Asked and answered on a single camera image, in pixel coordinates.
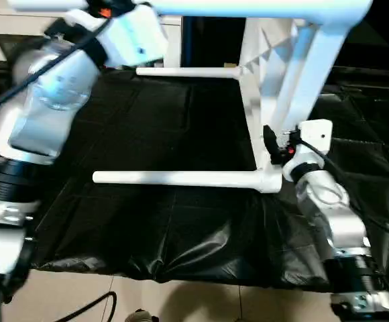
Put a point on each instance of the white plastic table top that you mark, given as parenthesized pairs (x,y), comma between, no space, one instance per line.
(295,87)

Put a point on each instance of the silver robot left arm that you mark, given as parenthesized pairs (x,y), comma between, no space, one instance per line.
(40,100)

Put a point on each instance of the white glass-door cabinet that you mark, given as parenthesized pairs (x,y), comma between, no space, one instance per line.
(171,40)

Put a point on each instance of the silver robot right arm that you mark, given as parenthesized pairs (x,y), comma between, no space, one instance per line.
(328,208)

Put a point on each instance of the black plastic mat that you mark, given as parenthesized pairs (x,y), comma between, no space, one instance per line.
(147,134)

